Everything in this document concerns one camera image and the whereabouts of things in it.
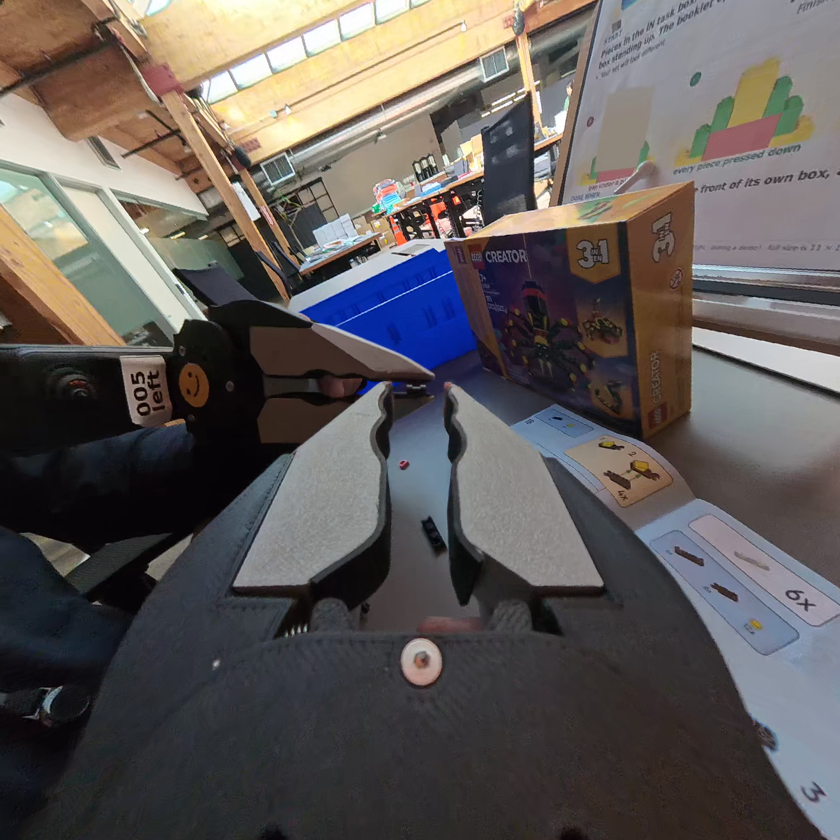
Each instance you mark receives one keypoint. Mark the black lego plate piece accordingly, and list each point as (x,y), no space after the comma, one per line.
(434,533)

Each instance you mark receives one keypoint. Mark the person's left forearm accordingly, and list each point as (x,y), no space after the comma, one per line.
(98,485)

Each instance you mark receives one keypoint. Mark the wooden top table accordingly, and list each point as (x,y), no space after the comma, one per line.
(341,253)

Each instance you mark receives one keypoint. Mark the lego instruction booklet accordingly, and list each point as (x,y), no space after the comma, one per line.
(741,577)

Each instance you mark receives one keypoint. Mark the blue plastic bin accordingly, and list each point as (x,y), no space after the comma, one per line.
(407,308)

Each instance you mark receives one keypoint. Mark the person's left hand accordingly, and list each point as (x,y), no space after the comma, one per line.
(341,386)

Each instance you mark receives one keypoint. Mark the printed instruction poster board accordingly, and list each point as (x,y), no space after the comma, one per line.
(735,98)

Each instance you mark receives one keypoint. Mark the white poster clip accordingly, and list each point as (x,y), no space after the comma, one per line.
(635,177)

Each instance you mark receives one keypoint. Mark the small black lego piece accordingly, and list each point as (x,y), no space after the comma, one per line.
(412,391)

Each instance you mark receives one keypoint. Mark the spider lego set box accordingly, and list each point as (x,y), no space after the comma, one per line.
(558,308)

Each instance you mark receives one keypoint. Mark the white board base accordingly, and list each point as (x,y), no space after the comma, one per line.
(768,358)

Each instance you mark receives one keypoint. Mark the person's dark clothing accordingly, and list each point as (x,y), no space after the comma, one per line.
(46,656)

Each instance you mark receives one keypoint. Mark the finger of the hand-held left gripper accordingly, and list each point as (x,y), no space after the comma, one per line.
(308,348)
(289,420)

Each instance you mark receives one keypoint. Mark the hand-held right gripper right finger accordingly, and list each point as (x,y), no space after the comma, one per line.
(518,512)

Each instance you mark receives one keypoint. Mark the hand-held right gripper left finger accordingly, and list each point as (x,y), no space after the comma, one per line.
(321,505)

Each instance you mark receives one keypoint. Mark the stack of white boxes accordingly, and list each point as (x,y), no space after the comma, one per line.
(336,231)

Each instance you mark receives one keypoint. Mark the black office chair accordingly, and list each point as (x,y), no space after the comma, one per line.
(508,157)

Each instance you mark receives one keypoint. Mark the black frame desk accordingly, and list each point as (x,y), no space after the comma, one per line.
(433,197)

